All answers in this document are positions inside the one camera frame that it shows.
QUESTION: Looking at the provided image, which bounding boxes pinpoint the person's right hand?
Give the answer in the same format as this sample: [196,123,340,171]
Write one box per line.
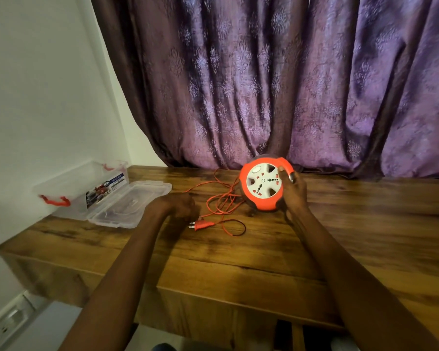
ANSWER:
[277,167,310,223]

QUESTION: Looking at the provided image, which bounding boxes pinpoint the person's left hand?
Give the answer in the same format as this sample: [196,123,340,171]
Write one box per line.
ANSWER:
[146,193,201,228]

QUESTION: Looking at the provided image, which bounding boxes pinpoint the orange extension cord reel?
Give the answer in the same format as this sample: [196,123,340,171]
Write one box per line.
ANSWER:
[239,156,297,212]

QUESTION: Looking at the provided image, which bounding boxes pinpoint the person's left forearm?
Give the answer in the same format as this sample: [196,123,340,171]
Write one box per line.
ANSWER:
[58,205,169,351]

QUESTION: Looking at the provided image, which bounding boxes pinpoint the person's right forearm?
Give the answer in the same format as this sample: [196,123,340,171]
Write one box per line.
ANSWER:
[286,208,439,351]

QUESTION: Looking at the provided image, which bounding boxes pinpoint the orange power plug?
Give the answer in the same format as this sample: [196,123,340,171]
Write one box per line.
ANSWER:
[188,220,217,232]

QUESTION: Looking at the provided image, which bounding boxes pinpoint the clear plastic box lid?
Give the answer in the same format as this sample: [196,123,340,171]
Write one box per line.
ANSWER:
[87,180,172,229]

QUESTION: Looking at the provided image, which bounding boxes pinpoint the wooden desk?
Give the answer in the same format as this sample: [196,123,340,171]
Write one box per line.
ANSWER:
[0,165,439,351]

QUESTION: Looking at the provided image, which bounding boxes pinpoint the printed box label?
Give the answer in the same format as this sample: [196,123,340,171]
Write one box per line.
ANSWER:
[85,173,127,209]

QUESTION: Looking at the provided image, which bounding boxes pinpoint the purple patterned curtain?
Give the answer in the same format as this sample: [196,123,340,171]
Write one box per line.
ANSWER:
[90,0,439,180]

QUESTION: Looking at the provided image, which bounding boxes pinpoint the clear plastic storage box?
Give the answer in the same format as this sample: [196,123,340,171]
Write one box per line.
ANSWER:
[32,160,130,221]

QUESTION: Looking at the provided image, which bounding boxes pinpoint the orange power cable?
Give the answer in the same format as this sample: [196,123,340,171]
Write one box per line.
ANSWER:
[183,169,247,237]

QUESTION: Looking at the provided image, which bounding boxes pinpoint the white wall socket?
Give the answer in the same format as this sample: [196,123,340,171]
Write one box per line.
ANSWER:
[0,293,38,351]

